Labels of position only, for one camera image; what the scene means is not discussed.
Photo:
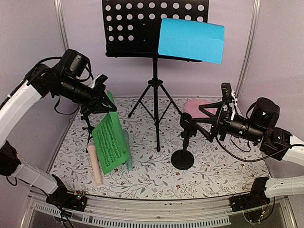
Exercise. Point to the beige toy microphone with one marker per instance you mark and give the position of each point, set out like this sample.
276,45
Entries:
91,148

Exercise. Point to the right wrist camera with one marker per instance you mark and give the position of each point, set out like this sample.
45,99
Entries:
228,94

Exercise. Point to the floral table mat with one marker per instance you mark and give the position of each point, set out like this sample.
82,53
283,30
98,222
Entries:
218,170

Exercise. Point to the mint green toy microphone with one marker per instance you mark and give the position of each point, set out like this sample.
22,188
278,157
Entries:
129,161

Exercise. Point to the black shock mount tripod stand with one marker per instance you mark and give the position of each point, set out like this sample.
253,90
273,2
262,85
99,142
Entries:
89,128

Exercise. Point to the blue paper sheet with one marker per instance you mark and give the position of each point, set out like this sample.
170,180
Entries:
192,40

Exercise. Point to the green paper sheet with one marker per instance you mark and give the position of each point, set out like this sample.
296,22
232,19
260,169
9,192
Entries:
110,143

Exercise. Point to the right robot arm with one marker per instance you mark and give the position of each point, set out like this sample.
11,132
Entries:
259,128

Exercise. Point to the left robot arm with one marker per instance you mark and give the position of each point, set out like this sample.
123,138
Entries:
68,76

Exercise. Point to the left aluminium frame post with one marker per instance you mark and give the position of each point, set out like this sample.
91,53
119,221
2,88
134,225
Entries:
61,23

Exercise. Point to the black music stand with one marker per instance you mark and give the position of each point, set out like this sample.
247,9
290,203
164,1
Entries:
132,29

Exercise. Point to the aluminium frame post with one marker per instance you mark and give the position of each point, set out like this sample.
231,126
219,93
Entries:
249,46
61,23

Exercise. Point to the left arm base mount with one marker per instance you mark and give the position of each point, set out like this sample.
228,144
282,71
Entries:
68,200

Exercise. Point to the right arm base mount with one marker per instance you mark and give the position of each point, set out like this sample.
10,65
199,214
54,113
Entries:
254,206

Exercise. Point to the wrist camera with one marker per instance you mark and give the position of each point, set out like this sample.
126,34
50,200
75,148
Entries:
99,83
228,94

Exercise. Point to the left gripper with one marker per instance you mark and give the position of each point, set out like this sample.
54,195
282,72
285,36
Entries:
95,106

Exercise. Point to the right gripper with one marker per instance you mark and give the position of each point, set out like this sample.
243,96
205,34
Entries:
220,122

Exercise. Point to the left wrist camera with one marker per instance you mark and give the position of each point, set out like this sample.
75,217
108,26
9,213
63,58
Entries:
99,83

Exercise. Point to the aluminium front rail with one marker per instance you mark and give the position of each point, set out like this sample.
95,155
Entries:
103,212

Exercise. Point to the black round base mic stand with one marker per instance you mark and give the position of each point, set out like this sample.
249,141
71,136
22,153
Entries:
183,159

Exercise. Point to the right aluminium frame post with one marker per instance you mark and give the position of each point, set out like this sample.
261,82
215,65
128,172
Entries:
249,46

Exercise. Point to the pink plate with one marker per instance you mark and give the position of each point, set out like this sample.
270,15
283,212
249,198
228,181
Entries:
192,107

